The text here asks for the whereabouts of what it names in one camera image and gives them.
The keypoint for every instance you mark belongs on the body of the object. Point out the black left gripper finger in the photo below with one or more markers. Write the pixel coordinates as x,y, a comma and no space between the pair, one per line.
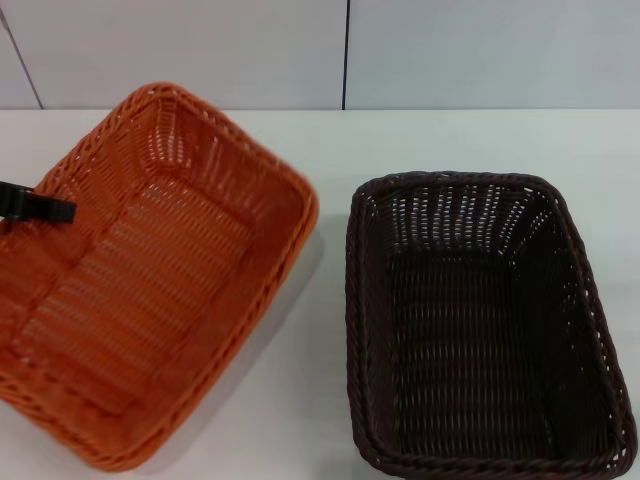
40,205

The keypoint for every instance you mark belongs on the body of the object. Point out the orange woven plastic basket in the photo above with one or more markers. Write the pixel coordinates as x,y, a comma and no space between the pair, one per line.
165,280

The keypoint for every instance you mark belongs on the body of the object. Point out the dark brown woven plastic basket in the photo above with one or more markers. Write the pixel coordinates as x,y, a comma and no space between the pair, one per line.
475,330

